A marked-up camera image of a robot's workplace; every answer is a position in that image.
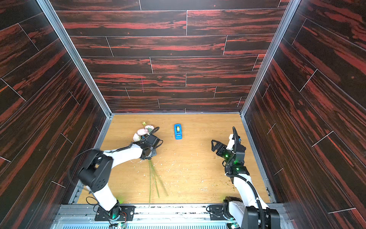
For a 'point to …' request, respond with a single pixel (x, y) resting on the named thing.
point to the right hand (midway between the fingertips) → (220, 142)
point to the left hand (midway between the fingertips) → (152, 152)
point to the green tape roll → (177, 129)
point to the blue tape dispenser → (178, 136)
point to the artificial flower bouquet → (153, 171)
